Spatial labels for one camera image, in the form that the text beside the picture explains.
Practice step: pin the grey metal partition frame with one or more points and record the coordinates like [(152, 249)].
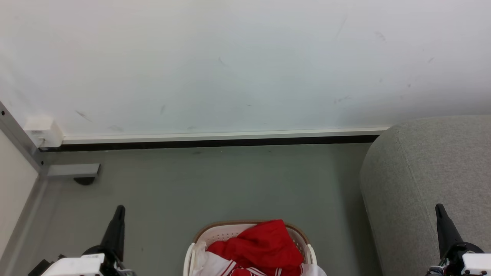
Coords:
[(19, 132)]

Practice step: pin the red clothing item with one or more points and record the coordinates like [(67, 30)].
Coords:
[(264, 245)]

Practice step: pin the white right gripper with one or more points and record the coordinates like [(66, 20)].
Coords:
[(473, 262)]

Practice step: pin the black caster wheel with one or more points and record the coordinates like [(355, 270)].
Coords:
[(84, 181)]

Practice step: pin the grey metal frame foot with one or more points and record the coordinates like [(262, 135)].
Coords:
[(73, 170)]

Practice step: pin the grey fabric sofa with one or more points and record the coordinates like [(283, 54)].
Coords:
[(422, 172)]

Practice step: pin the white plastic laundry basket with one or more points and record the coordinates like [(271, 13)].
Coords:
[(224, 232)]

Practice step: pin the plain white cloth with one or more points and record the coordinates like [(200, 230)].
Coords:
[(312, 270)]

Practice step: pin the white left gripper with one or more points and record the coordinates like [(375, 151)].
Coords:
[(74, 265)]

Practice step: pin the white wall socket box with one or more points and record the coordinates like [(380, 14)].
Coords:
[(43, 130)]

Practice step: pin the white and black baseboard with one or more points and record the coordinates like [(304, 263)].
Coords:
[(230, 138)]

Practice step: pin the white garment with red stripes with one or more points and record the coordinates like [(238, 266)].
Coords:
[(215, 264)]

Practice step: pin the pale partition panel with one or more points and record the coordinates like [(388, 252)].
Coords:
[(13, 191)]

